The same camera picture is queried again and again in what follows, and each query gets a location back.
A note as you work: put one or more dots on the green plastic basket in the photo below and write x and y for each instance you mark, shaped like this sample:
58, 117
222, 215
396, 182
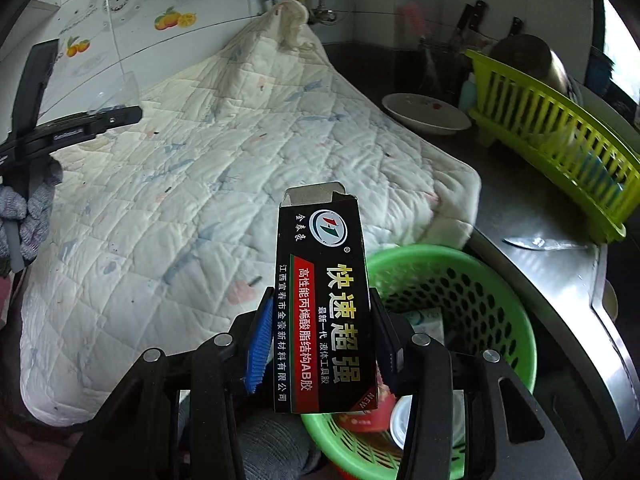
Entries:
450, 265

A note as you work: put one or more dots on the person's left hand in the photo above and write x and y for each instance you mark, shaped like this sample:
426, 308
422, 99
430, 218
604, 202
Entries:
40, 210

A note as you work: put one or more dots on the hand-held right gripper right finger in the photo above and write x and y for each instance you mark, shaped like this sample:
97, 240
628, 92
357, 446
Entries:
386, 355

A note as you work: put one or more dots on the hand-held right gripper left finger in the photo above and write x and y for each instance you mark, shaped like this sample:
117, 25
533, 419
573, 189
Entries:
257, 355

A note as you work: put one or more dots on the white quilted blanket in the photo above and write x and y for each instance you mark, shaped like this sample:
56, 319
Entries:
175, 185

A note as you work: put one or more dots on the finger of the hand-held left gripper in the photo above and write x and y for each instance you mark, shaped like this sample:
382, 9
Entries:
35, 90
100, 119

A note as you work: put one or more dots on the white blue packet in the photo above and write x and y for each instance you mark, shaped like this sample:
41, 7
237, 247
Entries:
430, 322

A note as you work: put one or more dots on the grey cloth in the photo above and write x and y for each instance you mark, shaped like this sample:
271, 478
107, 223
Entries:
275, 445

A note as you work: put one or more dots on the steel knife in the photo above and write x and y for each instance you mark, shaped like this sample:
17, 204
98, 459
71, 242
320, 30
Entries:
540, 245

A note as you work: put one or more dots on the metal pot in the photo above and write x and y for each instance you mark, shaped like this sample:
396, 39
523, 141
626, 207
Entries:
530, 55

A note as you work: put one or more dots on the yellow-green plastic dish rack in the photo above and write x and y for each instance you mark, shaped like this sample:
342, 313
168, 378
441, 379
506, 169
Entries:
550, 125

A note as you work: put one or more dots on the blue bottle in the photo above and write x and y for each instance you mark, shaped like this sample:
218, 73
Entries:
467, 92

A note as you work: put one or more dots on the small orange fruit sticker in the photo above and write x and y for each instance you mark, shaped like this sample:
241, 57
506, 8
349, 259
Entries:
79, 46

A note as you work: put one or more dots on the black glue box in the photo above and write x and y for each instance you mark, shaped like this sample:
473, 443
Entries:
325, 310

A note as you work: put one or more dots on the white bowl with red print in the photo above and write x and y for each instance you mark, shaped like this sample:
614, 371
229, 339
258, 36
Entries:
425, 115

